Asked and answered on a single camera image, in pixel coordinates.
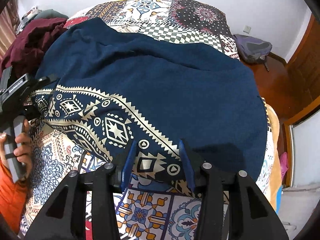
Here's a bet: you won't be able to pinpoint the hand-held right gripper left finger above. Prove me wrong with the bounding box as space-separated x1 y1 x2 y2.
25 140 137 240

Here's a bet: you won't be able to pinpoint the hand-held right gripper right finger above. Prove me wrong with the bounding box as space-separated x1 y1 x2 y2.
178 139 289 240

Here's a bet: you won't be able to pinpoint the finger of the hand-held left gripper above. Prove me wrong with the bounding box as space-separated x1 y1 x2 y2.
23 103 43 120
31 74 60 88

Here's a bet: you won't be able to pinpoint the navy garment with patterned border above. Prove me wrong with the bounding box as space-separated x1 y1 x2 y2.
30 17 267 183

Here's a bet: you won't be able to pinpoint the person's left forearm orange sleeve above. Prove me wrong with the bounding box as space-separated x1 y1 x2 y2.
0 159 31 233

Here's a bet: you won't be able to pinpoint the person's left hand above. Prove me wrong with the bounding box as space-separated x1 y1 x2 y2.
0 119 33 180

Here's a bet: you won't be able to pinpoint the maroon garment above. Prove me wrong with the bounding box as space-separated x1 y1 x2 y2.
0 17 70 77

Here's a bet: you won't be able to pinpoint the grey garment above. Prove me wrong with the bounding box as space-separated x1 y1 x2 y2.
33 9 70 21

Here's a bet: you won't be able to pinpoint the pink curtain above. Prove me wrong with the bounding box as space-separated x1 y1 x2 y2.
0 0 21 64

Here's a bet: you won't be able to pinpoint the tan blanket with red print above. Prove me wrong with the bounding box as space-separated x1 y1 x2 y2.
264 104 282 207

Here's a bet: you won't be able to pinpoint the pink slippers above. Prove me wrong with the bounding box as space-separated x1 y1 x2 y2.
279 152 290 181

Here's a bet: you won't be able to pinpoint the white wardrobe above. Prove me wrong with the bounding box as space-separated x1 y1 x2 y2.
285 119 320 189

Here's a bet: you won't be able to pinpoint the grey backpack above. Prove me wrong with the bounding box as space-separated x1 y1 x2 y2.
233 33 273 65

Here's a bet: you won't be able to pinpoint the patchwork printed bedsheet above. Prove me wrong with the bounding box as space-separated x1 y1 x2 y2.
19 0 280 240

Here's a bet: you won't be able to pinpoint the wooden door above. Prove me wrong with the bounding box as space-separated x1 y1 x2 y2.
284 14 320 122

